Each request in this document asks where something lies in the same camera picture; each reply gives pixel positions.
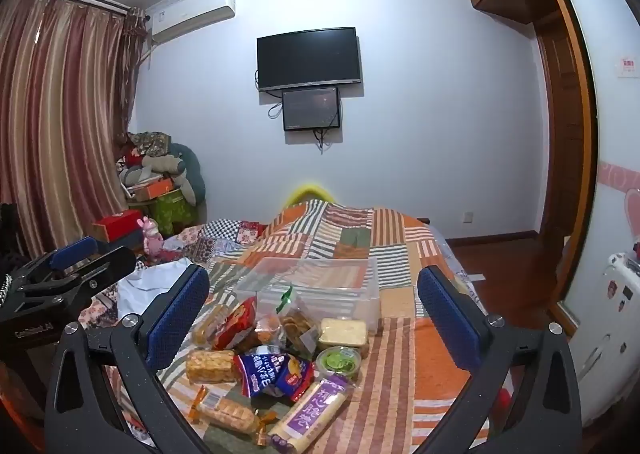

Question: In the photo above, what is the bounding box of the striped orange green patchwork blanket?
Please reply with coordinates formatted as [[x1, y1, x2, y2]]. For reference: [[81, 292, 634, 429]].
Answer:
[[37, 199, 506, 454]]

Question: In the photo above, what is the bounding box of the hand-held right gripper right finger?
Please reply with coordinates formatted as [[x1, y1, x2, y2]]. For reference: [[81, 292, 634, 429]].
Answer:
[[412, 265, 583, 454]]

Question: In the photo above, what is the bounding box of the long purple snack packet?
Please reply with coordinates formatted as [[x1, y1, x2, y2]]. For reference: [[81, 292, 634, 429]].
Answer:
[[267, 374, 351, 454]]

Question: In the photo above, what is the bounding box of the red snack bag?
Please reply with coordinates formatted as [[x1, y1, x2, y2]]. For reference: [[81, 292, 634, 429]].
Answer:
[[212, 297, 258, 352]]

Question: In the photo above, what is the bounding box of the grey plush pillow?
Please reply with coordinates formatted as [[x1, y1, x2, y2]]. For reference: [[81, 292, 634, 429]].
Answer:
[[120, 154, 196, 205]]

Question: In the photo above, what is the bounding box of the black wall television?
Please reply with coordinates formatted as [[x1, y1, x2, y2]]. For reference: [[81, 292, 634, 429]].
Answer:
[[256, 27, 363, 92]]

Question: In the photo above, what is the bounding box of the teal armchair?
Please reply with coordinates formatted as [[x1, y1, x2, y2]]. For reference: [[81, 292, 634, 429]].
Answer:
[[170, 144, 207, 207]]

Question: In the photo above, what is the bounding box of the striped brown curtain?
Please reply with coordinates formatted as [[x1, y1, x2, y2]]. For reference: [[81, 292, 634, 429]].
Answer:
[[0, 0, 151, 260]]

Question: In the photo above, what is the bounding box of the small black wall monitor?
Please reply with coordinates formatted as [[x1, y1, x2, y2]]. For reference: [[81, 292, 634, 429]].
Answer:
[[281, 87, 342, 131]]

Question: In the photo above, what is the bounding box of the orange cardboard box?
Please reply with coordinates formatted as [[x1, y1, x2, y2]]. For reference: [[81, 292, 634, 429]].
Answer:
[[132, 177, 176, 202]]

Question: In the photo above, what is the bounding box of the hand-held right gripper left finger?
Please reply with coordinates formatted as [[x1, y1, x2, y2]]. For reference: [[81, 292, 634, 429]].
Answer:
[[44, 263, 221, 454]]

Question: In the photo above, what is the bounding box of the clear cookie bag green tag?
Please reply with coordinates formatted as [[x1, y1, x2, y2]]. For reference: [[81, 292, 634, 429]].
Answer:
[[255, 284, 323, 355]]

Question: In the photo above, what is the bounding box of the white air conditioner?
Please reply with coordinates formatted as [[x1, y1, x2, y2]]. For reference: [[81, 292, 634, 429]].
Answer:
[[147, 0, 236, 44]]

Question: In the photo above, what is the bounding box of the red box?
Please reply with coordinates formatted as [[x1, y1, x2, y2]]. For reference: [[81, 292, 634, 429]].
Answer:
[[91, 210, 146, 242]]

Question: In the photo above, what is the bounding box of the checkered patchwork quilt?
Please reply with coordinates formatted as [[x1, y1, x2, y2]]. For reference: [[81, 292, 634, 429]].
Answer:
[[80, 219, 273, 335]]

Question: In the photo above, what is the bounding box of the yellow fuzzy ring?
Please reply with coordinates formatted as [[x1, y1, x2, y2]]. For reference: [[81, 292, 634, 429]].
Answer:
[[282, 181, 337, 209]]

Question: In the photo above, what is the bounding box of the white cloth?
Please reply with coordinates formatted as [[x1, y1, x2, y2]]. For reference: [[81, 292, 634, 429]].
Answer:
[[117, 258, 193, 325]]

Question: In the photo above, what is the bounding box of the golden cake bread pack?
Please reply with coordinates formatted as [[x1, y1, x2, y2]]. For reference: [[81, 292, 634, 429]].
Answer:
[[185, 349, 242, 385]]

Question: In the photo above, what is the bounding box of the orange-ended biscuit packet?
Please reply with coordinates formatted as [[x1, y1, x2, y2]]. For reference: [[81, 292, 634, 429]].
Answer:
[[190, 384, 278, 450]]

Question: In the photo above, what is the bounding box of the pink plush toy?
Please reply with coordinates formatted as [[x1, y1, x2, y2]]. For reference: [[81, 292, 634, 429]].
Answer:
[[141, 215, 165, 262]]

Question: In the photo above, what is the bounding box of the clear plastic container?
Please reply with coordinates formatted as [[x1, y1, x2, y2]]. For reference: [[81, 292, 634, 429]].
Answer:
[[235, 257, 382, 335]]

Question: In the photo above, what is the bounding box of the blue snack bag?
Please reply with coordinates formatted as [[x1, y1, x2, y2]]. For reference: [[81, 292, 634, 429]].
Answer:
[[235, 345, 316, 402]]

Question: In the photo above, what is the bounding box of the brown wooden door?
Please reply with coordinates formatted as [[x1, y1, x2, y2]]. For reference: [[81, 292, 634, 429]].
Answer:
[[537, 24, 586, 285]]

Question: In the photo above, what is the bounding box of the green gift bag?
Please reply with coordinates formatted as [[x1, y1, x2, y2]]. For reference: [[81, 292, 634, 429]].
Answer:
[[152, 189, 193, 235]]

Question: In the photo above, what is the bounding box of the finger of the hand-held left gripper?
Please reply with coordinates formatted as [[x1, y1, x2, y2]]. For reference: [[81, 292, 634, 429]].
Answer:
[[15, 247, 138, 299], [10, 235, 99, 285]]

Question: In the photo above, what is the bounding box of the patterned brown cloth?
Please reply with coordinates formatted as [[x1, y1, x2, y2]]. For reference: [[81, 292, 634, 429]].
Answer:
[[127, 131, 173, 157]]

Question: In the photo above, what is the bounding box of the white wardrobe with pink hearts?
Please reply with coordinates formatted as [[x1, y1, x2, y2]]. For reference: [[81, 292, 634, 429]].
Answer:
[[532, 0, 640, 435]]

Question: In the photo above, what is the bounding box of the pale yellow cake box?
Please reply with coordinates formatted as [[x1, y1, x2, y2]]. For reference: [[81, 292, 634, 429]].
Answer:
[[317, 317, 371, 360]]

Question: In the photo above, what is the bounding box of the gold-edged clear biscuit packet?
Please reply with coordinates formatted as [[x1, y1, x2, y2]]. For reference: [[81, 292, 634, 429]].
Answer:
[[192, 301, 236, 347]]

